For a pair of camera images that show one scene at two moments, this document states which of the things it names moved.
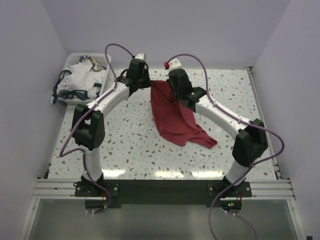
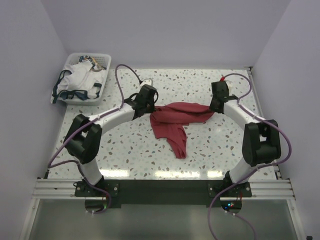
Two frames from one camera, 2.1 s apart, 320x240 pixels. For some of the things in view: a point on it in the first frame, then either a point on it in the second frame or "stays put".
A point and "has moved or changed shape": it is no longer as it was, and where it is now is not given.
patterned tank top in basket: (83, 58) stays put
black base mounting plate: (163, 193) stays put
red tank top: (175, 121) has moved or changed shape
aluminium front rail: (56, 189) stays put
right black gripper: (168, 81) → (212, 108)
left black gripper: (148, 82) → (152, 109)
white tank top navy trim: (80, 79) stays put
